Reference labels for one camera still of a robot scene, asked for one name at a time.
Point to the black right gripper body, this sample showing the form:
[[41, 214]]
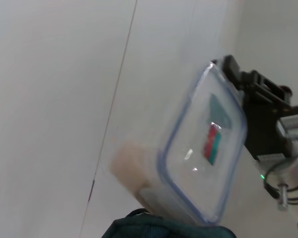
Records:
[[263, 129]]

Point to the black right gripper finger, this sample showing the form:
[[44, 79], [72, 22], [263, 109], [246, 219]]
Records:
[[258, 86], [214, 62]]

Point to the clear container with blue-rimmed lid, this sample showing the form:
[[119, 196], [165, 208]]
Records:
[[201, 148]]

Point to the dark teal insulated lunch bag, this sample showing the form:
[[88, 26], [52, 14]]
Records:
[[151, 228]]

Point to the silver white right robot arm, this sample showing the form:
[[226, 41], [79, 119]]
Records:
[[295, 169]]

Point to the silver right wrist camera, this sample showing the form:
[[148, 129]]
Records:
[[295, 126]]

